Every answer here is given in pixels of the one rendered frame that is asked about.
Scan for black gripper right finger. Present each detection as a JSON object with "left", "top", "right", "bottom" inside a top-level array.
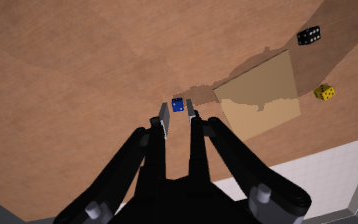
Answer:
[{"left": 186, "top": 99, "right": 312, "bottom": 224}]

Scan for blue die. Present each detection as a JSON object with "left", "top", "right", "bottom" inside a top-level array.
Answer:
[{"left": 171, "top": 97, "right": 184, "bottom": 112}]

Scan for black die with white pips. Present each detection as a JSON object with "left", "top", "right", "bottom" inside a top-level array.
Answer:
[{"left": 297, "top": 26, "right": 321, "bottom": 45}]

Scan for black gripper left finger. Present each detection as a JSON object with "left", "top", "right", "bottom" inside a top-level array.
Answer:
[{"left": 53, "top": 102, "right": 170, "bottom": 224}]

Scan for yellow die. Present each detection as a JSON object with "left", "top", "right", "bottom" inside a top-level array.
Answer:
[{"left": 313, "top": 85, "right": 335, "bottom": 100}]

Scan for tan flat mat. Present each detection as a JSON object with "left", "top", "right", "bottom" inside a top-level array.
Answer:
[{"left": 213, "top": 49, "right": 301, "bottom": 142}]

